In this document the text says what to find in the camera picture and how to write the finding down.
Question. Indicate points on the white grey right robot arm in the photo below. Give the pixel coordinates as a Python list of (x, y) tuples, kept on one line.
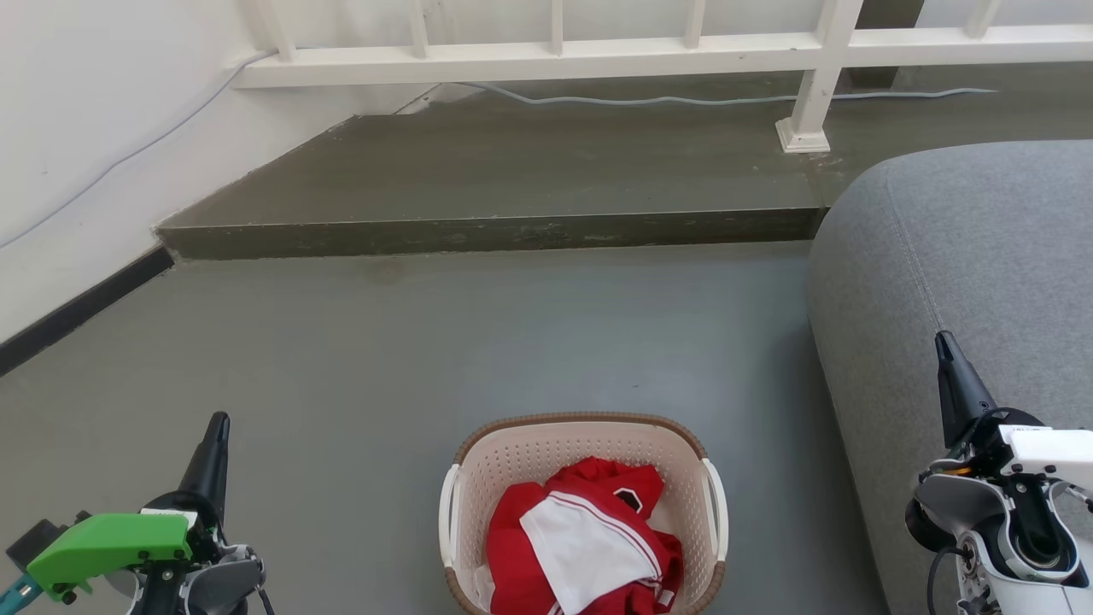
[(990, 555)]

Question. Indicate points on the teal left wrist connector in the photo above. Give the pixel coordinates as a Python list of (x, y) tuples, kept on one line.
[(13, 592)]

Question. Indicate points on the grey fabric sofa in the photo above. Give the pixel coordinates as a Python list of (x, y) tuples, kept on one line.
[(965, 256)]

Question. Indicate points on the beige perforated laundry basket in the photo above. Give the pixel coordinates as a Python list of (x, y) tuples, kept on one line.
[(546, 448)]

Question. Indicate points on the red and white jersey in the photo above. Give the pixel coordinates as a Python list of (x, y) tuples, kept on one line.
[(521, 530)]

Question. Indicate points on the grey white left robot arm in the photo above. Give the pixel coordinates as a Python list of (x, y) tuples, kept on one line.
[(213, 585)]

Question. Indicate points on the dark brown post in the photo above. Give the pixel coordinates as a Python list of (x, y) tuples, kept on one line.
[(888, 34)]

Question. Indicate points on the black wall baseboard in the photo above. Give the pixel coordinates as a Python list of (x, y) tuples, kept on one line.
[(77, 312)]

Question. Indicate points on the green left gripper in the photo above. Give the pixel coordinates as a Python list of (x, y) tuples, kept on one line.
[(111, 538)]

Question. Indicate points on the white wooden railing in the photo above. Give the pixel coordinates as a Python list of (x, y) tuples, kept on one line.
[(598, 61)]

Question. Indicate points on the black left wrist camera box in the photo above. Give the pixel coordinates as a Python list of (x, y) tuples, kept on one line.
[(34, 538)]

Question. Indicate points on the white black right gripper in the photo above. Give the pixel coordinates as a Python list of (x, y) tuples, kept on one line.
[(1050, 448)]

